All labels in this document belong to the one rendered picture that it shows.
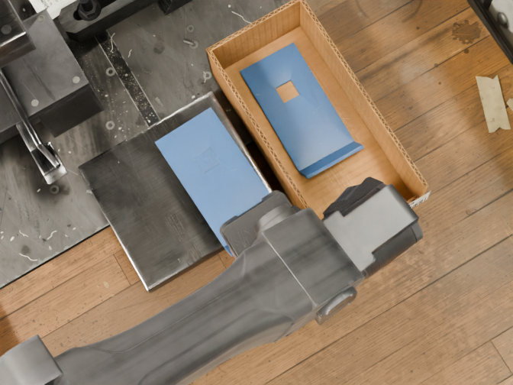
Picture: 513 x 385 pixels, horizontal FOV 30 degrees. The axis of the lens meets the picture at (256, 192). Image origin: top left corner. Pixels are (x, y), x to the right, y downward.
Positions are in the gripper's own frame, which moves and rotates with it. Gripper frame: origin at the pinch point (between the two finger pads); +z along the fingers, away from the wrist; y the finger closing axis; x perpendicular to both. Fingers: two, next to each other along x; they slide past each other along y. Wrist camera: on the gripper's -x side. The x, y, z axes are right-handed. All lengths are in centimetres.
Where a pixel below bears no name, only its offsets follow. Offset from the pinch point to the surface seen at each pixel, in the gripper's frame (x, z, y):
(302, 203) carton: -5.8, 1.0, -0.2
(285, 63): -14.3, 14.0, 10.6
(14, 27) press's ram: 9.0, -1.9, 29.1
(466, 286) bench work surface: -16.2, -0.8, -17.4
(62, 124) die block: 10.3, 16.6, 17.7
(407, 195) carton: -16.7, 4.4, -7.0
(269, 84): -11.4, 13.5, 9.7
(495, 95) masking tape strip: -31.5, 6.3, -3.7
